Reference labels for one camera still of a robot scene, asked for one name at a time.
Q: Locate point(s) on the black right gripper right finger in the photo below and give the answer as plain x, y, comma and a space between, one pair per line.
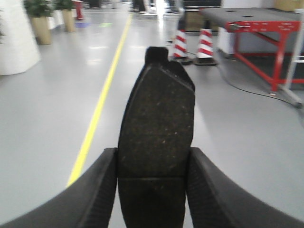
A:
216, 201

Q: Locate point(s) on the brake pad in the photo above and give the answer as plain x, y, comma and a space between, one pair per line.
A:
154, 144

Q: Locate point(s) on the red conveyor frame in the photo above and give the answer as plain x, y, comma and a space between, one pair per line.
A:
262, 38

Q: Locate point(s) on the dark grey conveyor belt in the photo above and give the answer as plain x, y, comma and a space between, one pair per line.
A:
222, 15

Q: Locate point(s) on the white column base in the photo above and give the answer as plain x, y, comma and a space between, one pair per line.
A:
18, 47

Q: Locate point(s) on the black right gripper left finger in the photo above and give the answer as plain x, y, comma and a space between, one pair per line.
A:
87, 203

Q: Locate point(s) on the red white traffic cone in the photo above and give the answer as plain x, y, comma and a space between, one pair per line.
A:
204, 54
180, 48

